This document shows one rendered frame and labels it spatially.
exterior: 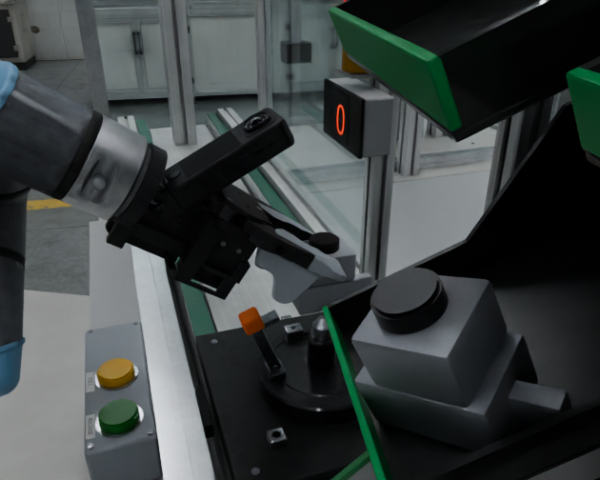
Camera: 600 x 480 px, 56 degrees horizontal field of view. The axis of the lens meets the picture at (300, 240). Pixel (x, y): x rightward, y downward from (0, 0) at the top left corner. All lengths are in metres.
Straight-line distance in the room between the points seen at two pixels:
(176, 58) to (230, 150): 1.09
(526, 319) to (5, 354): 0.36
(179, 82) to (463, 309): 1.38
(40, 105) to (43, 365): 0.53
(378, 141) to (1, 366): 0.45
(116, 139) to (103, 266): 0.69
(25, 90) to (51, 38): 8.32
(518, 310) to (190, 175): 0.28
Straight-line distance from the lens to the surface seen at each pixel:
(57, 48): 8.78
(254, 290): 0.89
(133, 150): 0.46
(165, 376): 0.68
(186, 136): 1.60
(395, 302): 0.23
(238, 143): 0.48
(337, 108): 0.73
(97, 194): 0.45
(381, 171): 0.75
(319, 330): 0.59
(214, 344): 0.70
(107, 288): 1.06
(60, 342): 0.95
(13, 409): 0.85
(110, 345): 0.74
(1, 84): 0.45
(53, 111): 0.45
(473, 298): 0.23
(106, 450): 0.62
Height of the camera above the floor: 1.39
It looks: 27 degrees down
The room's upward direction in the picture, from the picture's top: straight up
